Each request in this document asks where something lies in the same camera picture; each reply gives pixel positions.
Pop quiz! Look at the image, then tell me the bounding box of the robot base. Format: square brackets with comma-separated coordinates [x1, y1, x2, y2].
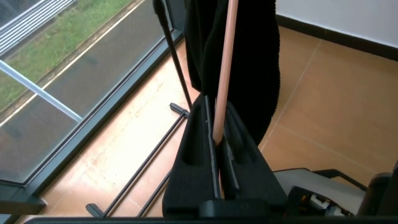
[273, 160, 398, 218]

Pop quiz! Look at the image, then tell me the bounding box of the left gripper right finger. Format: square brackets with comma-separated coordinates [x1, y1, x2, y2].
[217, 101, 289, 216]

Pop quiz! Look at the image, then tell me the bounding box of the black garment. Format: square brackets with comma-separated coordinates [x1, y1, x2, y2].
[183, 0, 281, 146]

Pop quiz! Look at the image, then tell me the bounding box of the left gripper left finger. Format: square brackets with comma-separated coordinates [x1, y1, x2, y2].
[162, 95, 222, 218]

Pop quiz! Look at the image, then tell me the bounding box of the window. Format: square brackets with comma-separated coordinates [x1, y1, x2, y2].
[0, 0, 187, 224]

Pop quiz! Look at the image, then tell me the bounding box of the pink clothes hanger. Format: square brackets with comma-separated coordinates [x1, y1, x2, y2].
[212, 0, 239, 146]

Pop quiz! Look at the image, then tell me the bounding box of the black clothes rack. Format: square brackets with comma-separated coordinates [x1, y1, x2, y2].
[85, 0, 194, 218]

